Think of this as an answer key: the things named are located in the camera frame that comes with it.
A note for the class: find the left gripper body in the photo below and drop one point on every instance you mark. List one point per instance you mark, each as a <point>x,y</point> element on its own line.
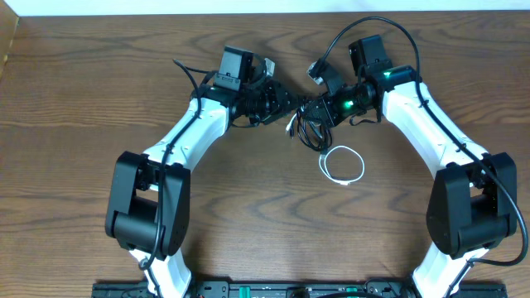
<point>262,106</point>

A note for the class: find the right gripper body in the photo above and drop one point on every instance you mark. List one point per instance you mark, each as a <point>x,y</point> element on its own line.
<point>344,103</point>

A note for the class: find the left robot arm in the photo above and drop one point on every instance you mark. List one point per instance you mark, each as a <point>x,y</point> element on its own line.
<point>149,204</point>

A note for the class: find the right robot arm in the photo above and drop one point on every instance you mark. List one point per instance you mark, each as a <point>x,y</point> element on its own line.
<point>473,202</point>

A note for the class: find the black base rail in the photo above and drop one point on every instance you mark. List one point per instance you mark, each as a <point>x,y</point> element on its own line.
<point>225,289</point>

